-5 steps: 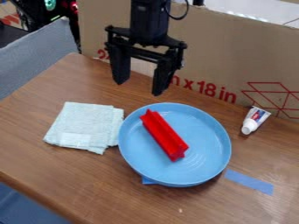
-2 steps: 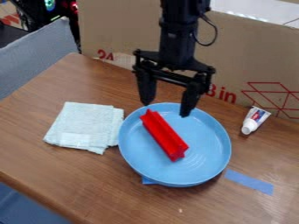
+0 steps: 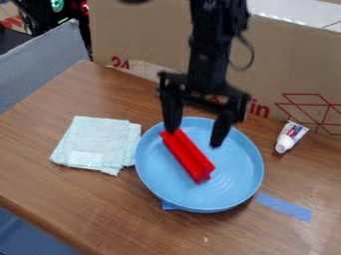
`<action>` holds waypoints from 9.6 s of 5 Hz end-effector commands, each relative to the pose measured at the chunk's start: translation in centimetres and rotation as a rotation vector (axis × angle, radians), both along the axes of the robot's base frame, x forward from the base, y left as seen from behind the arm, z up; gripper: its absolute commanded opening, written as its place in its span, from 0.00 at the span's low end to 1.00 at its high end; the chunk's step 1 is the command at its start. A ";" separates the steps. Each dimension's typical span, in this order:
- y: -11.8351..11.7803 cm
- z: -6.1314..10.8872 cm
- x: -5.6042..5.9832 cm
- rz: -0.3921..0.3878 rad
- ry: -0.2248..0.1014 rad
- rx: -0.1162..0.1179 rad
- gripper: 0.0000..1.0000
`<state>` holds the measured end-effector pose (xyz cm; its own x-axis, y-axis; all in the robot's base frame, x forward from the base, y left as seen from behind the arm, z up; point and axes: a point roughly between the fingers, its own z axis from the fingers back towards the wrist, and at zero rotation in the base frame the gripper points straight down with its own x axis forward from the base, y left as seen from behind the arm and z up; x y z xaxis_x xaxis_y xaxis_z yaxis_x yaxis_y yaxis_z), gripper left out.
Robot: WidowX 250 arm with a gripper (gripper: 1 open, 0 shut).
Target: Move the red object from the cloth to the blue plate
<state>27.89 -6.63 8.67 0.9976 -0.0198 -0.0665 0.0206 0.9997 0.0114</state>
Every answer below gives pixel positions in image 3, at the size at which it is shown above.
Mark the blue tape under plate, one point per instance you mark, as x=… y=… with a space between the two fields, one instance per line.
x=167 y=206

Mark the blue tape strip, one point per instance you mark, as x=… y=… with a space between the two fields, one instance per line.
x=284 y=207

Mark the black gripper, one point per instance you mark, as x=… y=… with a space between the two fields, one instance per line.
x=204 y=89

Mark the cardboard box wall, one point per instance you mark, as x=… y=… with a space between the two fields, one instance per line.
x=294 y=64

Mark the light blue folded cloth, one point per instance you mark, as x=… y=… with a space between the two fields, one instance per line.
x=97 y=144

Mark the black computer with lights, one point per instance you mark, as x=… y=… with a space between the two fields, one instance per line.
x=45 y=14

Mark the blue plate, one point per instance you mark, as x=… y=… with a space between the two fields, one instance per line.
x=234 y=180

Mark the white toothpaste tube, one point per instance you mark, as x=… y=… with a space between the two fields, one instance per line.
x=290 y=136

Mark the red plastic block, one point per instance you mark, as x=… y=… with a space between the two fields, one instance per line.
x=187 y=154

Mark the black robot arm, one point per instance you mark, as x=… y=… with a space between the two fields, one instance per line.
x=218 y=21

